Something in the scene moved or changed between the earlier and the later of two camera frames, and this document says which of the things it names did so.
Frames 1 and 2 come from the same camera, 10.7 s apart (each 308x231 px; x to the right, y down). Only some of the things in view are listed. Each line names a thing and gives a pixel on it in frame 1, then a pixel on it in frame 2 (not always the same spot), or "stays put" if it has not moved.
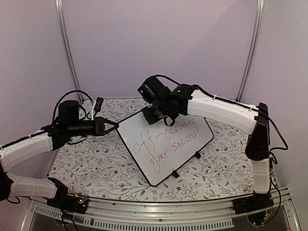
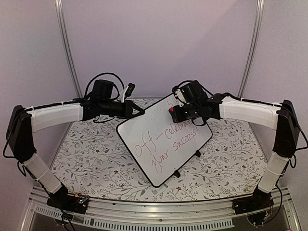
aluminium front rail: (108, 215) stays put
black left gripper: (99, 127) -> (129, 105)
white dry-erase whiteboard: (160, 150) stays put
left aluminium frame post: (59, 6) stays put
